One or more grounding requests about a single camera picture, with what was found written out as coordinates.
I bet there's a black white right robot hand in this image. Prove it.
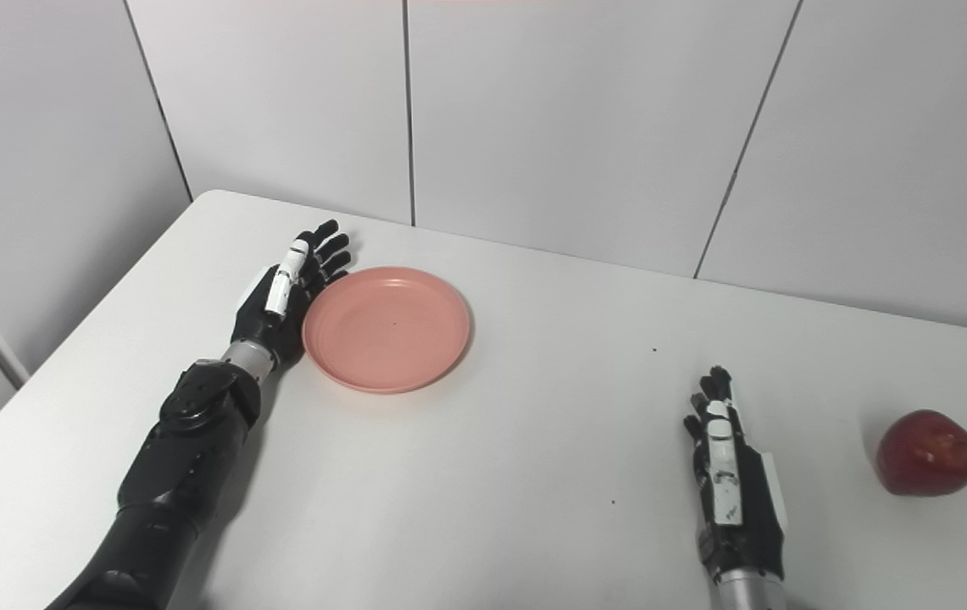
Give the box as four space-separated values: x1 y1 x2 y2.
683 365 789 585

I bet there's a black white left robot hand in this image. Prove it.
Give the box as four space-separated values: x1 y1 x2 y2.
231 219 353 370

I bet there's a pink round plate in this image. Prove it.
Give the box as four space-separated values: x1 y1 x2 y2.
302 266 472 396

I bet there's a red apple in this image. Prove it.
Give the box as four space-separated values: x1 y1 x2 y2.
875 409 967 497

